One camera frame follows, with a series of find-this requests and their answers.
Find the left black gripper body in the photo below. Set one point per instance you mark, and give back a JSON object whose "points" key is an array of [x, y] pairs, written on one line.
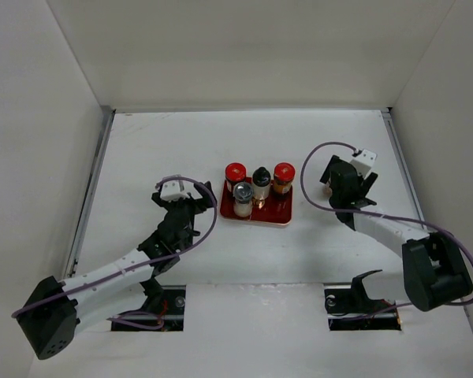
{"points": [[193, 207]]}

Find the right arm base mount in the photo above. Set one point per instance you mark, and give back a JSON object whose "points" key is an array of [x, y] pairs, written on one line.
{"points": [[349, 308]]}

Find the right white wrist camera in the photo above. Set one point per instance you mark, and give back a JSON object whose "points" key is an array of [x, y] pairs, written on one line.
{"points": [[363, 162]]}

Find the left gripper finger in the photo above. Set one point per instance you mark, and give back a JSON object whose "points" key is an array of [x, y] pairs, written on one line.
{"points": [[157, 200], [207, 200]]}

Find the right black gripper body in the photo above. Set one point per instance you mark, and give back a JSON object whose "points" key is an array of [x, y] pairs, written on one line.
{"points": [[359, 181]]}

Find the red lid chili sauce jar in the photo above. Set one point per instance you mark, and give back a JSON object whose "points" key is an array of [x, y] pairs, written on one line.
{"points": [[235, 173]]}

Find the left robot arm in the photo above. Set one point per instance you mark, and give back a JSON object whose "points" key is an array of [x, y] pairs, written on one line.
{"points": [[57, 310]]}

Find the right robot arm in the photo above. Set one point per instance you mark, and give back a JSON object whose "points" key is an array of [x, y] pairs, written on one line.
{"points": [[434, 272]]}

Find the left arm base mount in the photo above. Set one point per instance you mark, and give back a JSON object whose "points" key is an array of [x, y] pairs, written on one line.
{"points": [[165, 313]]}

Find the clear lid white shaker bottle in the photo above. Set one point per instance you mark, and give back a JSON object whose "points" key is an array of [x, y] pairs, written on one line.
{"points": [[243, 195]]}

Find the red tray with gold emblem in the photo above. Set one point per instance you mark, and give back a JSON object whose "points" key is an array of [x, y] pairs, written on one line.
{"points": [[276, 211]]}

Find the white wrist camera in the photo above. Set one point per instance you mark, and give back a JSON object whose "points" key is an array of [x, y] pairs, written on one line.
{"points": [[363, 162], [172, 189]]}

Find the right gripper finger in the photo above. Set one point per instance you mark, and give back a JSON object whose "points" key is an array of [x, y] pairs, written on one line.
{"points": [[369, 181], [325, 177]]}

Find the black cap white bottle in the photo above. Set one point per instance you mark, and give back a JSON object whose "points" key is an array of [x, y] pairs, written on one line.
{"points": [[261, 182]]}

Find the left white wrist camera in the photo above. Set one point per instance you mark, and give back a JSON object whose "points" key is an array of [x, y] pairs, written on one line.
{"points": [[172, 189]]}

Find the silver lid glass jar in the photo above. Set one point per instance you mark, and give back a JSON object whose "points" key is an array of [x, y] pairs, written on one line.
{"points": [[328, 190]]}

